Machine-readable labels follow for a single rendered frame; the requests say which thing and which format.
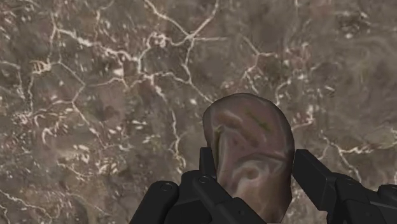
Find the brown rounded potato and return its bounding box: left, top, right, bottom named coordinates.
left=202, top=93, right=295, bottom=223

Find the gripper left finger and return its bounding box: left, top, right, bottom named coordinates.
left=129, top=146, right=266, bottom=224

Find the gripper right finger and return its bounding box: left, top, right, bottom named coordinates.
left=292, top=148, right=397, bottom=224

